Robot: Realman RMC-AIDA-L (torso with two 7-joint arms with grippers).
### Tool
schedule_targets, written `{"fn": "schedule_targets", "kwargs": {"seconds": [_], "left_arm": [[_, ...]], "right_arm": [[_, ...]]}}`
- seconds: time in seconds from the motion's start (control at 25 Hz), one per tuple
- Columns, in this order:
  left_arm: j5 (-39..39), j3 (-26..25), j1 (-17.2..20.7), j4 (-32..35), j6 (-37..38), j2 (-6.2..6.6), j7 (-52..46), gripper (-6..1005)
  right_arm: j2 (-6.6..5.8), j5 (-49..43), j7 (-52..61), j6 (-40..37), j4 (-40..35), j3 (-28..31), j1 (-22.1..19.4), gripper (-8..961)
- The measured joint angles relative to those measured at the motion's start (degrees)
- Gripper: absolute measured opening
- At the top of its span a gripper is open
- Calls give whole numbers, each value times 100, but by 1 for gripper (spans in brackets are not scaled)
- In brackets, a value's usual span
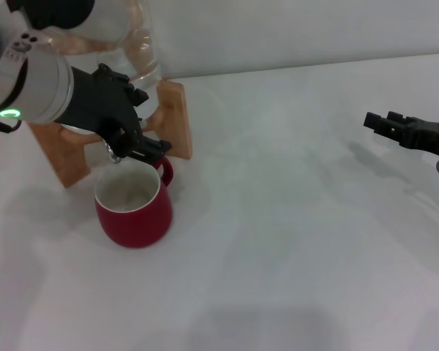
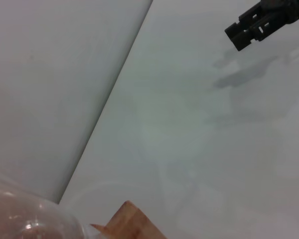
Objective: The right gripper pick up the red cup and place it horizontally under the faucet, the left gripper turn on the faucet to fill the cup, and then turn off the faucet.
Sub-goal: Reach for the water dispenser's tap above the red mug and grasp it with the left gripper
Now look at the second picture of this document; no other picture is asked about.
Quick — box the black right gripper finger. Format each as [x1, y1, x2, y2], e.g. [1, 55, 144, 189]
[238, 2, 267, 24]
[224, 13, 287, 52]

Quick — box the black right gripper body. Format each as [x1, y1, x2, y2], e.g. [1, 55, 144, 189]
[260, 0, 299, 25]

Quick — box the wooden dispenser stand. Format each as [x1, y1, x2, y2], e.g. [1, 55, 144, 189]
[89, 200, 169, 239]

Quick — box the clear glass water dispenser jar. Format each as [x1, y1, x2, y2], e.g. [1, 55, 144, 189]
[0, 174, 100, 239]

